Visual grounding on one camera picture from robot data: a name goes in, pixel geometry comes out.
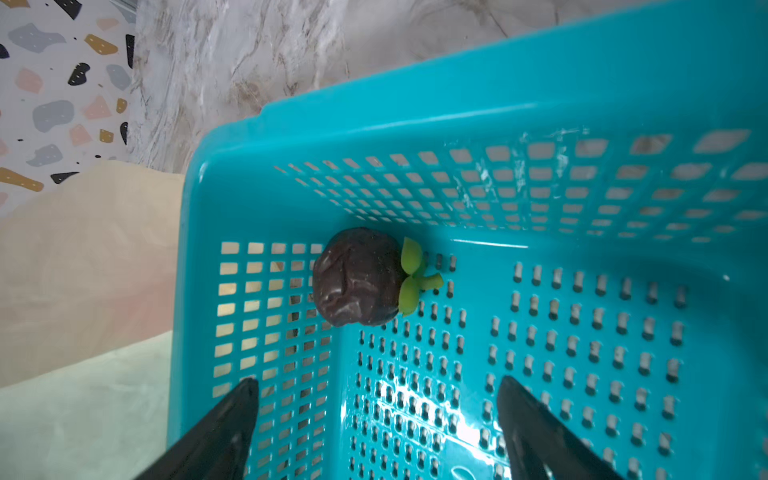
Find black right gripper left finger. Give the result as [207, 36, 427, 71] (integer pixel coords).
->
[137, 377, 259, 480]

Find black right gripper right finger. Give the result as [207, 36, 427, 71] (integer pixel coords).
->
[496, 376, 620, 479]

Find dark purple mangosteen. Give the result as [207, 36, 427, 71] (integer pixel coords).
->
[312, 228, 444, 327]

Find cream plastic bag orange print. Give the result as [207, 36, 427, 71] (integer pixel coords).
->
[1, 161, 184, 479]

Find teal plastic basket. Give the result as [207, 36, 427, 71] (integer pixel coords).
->
[168, 1, 767, 479]

